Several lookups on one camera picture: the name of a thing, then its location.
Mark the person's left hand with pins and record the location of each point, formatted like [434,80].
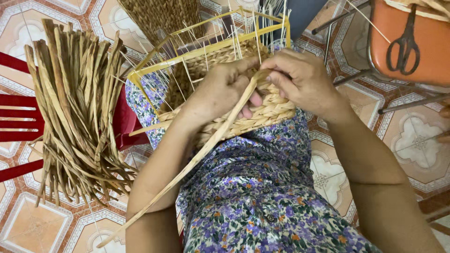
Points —
[214,91]

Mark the person's right hand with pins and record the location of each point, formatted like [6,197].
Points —
[309,82]

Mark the person's left fingers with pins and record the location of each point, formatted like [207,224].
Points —
[253,101]

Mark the half-woven straw basket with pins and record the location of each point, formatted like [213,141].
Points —
[270,109]

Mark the long dried straw strand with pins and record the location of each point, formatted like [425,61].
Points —
[197,158]

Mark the thin white warp reeds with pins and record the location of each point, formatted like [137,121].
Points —
[236,38]

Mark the floral purple dress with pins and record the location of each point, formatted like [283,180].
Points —
[260,196]

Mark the grey-blue cloth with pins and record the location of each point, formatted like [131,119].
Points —
[302,14]

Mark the finished woven straw basket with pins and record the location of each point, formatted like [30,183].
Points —
[165,17]

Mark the black metal scissors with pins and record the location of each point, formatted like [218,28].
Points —
[404,49]

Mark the bundle of dried straw strips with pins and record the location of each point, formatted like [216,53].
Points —
[79,105]

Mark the orange stool with metal legs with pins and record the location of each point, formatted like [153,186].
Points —
[432,45]

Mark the straw strips on stool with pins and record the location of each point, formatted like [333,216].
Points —
[427,6]

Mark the red plastic chair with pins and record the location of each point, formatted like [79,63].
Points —
[21,121]

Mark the yellow basket weaving frame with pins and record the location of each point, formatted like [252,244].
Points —
[211,47]

